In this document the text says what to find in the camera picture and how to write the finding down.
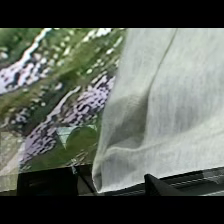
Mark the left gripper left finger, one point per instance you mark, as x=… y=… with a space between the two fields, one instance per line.
x=46 y=183

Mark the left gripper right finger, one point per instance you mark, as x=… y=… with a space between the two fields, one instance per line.
x=156 y=186

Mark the grey garment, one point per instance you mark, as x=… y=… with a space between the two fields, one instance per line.
x=166 y=106

